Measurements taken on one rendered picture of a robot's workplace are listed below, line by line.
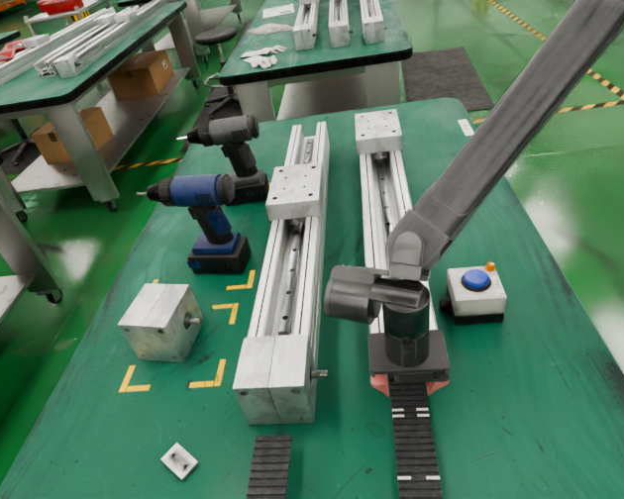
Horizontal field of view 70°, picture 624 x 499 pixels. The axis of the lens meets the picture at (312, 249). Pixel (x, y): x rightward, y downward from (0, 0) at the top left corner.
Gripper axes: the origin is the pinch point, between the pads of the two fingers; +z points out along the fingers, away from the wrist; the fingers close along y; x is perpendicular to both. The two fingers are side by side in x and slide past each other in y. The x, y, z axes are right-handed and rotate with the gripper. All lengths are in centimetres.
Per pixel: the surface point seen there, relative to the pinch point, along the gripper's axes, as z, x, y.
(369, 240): -6.6, -27.7, 3.8
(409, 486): -1.5, 14.4, 1.4
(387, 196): -3.8, -46.4, -0.7
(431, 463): -1.2, 11.5, -1.6
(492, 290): -4.2, -14.8, -15.2
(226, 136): -17, -59, 36
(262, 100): 19, -181, 52
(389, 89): 22, -182, -11
